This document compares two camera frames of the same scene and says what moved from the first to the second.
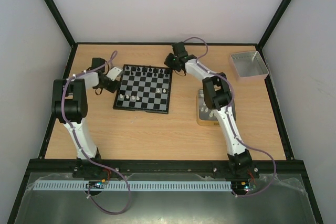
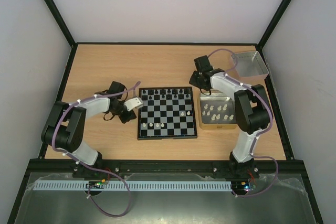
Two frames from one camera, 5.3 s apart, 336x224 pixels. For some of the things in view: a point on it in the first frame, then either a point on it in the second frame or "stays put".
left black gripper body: [112, 89] -> [123, 118]
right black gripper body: [172, 63] -> [197, 80]
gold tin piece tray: [206, 116] stays put
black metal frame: [43, 165] stays put
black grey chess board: [144, 88] -> [168, 113]
